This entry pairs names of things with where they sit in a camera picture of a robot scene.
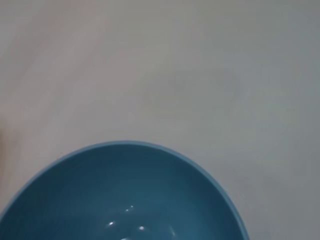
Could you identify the blue bowl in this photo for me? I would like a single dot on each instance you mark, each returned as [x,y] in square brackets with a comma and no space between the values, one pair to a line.
[125,190]

